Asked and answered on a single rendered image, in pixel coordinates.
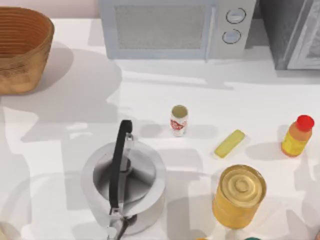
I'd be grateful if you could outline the red and white can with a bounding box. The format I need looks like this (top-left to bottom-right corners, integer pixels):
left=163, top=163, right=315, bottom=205
left=170, top=104, right=189, bottom=138

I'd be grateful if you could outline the yellow-green flat sponge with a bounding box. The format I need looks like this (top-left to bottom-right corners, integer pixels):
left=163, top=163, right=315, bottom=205
left=213, top=128, right=249, bottom=160

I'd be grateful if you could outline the microwave oven door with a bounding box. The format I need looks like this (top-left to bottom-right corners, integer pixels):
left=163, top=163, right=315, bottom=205
left=97, top=0, right=218, bottom=61

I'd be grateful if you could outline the pale microwave oven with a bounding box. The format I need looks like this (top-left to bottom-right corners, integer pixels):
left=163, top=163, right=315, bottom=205
left=97, top=0, right=258, bottom=63

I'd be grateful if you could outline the large yellow tin can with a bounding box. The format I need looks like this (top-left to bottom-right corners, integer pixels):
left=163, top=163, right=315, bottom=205
left=212, top=164, right=267, bottom=230

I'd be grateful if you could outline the round microwave knob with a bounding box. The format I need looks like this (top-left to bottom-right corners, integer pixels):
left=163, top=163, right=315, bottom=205
left=225, top=7, right=247, bottom=23
left=222, top=28, right=242, bottom=45

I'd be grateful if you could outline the yellow bottle with red cap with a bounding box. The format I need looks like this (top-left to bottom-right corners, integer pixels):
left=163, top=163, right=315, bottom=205
left=280, top=114, right=315, bottom=158

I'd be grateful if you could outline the brown woven basket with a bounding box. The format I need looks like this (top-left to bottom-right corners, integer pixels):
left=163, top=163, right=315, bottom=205
left=0, top=6, right=55, bottom=96

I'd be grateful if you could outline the silver kettle with black handle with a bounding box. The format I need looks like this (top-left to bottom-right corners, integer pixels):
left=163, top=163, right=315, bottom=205
left=80, top=119, right=168, bottom=240

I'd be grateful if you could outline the microwave door handle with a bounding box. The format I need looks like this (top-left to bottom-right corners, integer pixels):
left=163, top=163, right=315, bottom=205
left=204, top=6, right=217, bottom=63

